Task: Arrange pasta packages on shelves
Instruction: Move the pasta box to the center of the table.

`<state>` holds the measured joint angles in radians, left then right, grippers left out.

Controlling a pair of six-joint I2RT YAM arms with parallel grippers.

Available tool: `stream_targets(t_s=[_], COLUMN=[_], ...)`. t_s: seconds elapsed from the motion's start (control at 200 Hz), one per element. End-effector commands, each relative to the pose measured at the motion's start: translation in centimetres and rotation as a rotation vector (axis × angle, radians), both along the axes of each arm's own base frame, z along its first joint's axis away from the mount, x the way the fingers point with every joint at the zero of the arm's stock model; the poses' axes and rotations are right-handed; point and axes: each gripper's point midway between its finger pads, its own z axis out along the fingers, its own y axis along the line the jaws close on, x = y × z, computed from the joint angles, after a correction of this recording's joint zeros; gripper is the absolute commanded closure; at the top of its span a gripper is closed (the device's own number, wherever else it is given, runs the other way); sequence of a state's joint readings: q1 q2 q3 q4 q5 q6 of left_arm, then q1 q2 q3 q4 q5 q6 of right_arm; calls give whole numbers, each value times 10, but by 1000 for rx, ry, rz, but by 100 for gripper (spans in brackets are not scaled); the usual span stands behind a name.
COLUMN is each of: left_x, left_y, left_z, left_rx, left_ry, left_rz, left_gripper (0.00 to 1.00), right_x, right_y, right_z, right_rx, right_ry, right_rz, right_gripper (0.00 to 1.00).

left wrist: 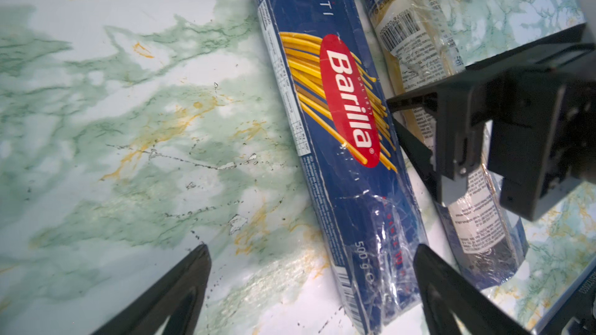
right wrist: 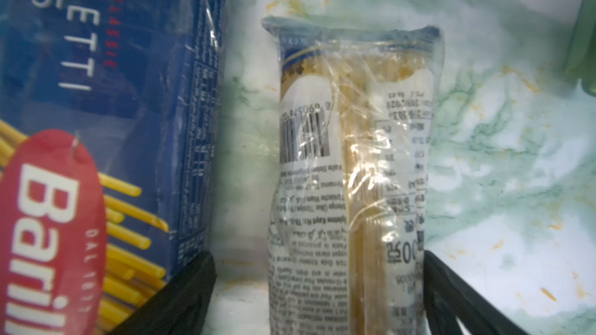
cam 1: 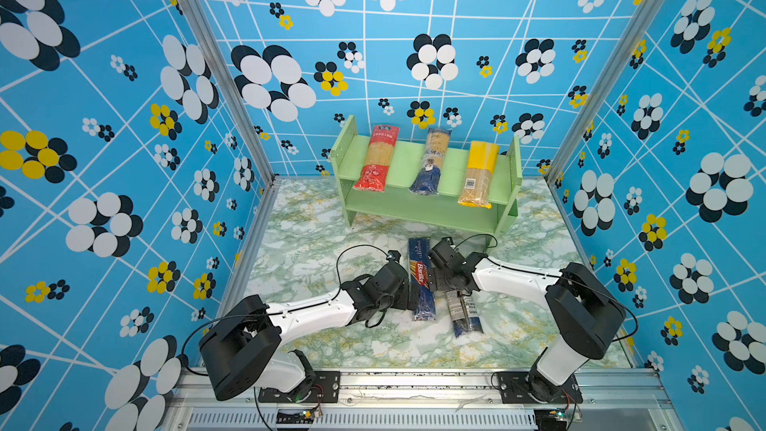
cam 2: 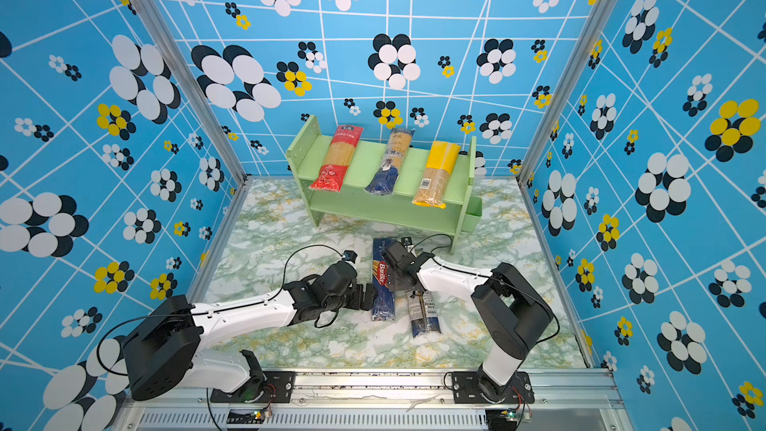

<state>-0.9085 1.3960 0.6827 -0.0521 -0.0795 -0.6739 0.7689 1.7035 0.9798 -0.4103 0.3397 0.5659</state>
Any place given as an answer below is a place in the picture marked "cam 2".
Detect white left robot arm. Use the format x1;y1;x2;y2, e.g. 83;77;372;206
122;261;377;402

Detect controller board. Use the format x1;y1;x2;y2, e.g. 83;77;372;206
485;409;523;431
225;409;272;426

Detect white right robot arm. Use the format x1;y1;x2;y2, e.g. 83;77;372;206
382;241;558;401

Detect green plastic hanging bin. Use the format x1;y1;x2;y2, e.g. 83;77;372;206
461;196;483;233

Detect aluminium corner post left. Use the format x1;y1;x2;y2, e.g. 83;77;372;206
132;0;249;187

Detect green wooden shelf unit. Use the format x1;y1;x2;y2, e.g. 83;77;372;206
285;116;477;243

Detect red spaghetti package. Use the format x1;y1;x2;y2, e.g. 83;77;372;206
309;125;363;193

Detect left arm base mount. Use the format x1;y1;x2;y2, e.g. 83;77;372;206
211;350;296;404

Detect left controller board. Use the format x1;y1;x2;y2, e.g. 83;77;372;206
225;409;272;426

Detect blue yellow spaghetti package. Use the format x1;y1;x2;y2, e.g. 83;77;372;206
365;128;415;196

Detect aluminium corner post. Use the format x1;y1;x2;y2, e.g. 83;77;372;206
518;0;618;189
132;0;249;187

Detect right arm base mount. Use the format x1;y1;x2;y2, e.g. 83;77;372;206
443;369;536;406

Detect dark blue spaghetti package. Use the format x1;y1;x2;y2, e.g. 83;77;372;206
371;237;395;321

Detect clear blue spaghetti package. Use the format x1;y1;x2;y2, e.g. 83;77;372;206
407;291;441;338

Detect aluminium corner post right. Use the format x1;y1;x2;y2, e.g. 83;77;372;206
518;0;618;189

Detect right controller board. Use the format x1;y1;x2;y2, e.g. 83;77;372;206
485;409;523;431

